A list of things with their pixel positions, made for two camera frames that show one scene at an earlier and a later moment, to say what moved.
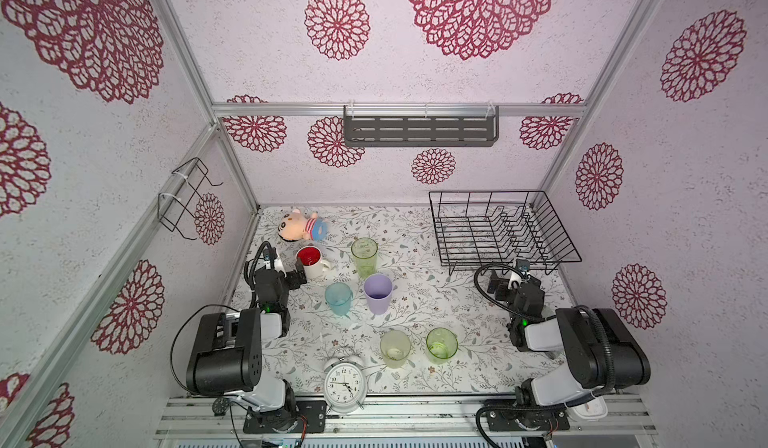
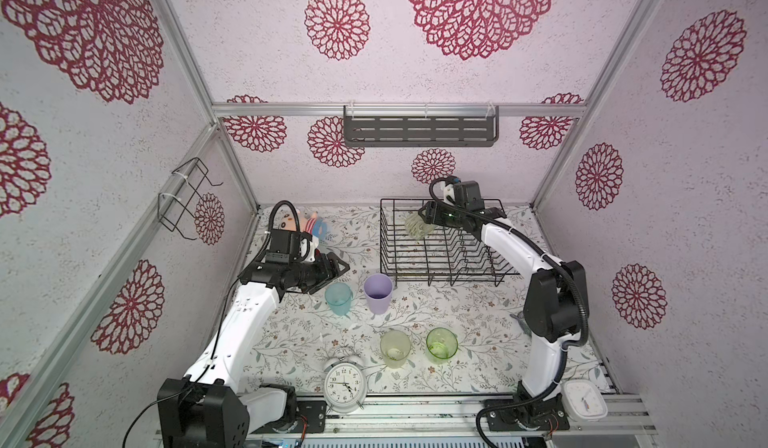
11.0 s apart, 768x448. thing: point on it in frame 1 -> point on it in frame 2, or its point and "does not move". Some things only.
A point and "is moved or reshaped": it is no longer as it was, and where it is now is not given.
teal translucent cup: (338, 295) does not move
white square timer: (587, 410) does not move
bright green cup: (441, 345) does not move
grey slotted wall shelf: (419, 126) does not move
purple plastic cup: (378, 288) does not move
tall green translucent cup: (365, 250) -> (417, 228)
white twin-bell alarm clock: (345, 383) does not move
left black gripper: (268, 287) -> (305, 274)
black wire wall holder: (172, 208) does not move
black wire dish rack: (497, 228) is moved or reshaped
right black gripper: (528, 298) -> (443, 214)
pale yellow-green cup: (395, 346) does not move
